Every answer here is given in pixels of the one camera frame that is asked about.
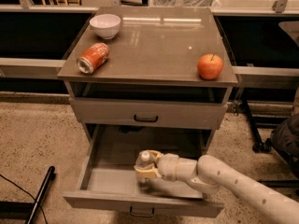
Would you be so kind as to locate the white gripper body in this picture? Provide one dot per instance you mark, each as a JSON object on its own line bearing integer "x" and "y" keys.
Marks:
{"x": 168, "y": 166}

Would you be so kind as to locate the clear plastic water bottle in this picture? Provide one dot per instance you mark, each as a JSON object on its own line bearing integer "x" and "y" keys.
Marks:
{"x": 144, "y": 163}

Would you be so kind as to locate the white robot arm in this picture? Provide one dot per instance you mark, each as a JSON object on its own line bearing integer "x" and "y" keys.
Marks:
{"x": 208, "y": 173}

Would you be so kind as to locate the open grey middle drawer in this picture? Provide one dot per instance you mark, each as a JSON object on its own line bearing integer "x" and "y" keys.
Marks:
{"x": 107, "y": 180}

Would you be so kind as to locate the closed grey top drawer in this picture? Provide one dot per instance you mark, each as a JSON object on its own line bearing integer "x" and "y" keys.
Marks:
{"x": 146, "y": 113}

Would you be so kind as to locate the grey drawer cabinet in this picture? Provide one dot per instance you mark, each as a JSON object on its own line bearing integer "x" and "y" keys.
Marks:
{"x": 154, "y": 58}

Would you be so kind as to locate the red apple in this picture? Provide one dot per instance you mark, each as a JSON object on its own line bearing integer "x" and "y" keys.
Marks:
{"x": 209, "y": 66}

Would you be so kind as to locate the red soda can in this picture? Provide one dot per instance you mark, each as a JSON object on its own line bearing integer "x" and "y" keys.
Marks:
{"x": 92, "y": 58}

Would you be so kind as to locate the black office chair base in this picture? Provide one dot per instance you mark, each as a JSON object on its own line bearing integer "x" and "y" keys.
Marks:
{"x": 265, "y": 146}

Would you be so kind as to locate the white ceramic bowl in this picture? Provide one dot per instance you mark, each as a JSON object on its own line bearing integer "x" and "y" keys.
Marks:
{"x": 106, "y": 25}

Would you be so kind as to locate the black floor stand leg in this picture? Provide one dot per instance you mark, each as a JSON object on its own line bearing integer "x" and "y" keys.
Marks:
{"x": 27, "y": 211}

